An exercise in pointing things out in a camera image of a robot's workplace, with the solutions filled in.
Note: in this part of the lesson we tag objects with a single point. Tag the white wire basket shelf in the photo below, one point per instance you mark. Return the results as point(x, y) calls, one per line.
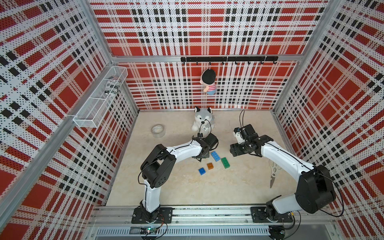
point(92, 113)

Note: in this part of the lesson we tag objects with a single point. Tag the white handled scissors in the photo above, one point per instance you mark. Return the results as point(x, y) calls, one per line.
point(274, 171)

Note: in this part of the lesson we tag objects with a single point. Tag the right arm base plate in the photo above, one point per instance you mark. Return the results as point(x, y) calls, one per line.
point(262, 214)

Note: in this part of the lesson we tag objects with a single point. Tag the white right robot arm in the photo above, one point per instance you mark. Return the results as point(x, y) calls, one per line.
point(315, 188)

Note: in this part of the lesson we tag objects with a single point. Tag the patterned can in basket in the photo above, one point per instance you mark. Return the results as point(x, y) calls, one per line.
point(112, 86)

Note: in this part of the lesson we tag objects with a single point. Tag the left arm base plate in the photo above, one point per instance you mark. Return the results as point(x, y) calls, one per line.
point(159, 216)

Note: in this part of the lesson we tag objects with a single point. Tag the black hook rail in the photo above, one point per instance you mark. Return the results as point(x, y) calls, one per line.
point(260, 59)

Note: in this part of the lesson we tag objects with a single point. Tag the green long lego brick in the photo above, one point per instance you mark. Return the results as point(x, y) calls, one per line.
point(225, 163)

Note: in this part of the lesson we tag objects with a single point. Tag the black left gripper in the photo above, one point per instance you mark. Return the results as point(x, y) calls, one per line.
point(207, 156)

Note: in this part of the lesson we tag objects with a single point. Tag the light blue long lego brick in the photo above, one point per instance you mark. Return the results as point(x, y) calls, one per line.
point(215, 156)

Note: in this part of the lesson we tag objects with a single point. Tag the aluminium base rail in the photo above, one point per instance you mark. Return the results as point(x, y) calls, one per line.
point(183, 215)

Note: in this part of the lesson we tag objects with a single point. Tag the hanging boy doll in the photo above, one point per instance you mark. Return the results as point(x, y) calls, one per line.
point(208, 79)

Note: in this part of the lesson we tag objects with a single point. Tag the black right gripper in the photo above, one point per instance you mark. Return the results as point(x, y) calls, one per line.
point(234, 149)

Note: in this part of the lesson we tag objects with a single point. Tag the clear tape roll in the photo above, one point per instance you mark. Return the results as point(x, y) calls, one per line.
point(158, 131)

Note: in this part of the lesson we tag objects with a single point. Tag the dark blue square lego brick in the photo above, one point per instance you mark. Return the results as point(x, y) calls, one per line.
point(202, 171)

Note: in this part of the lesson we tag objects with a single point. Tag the orange square lego brick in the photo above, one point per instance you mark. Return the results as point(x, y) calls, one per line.
point(210, 166)

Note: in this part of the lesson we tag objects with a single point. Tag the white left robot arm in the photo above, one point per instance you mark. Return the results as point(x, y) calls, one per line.
point(157, 167)

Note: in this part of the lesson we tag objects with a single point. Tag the grey white husky plush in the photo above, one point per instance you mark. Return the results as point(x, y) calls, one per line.
point(204, 120)

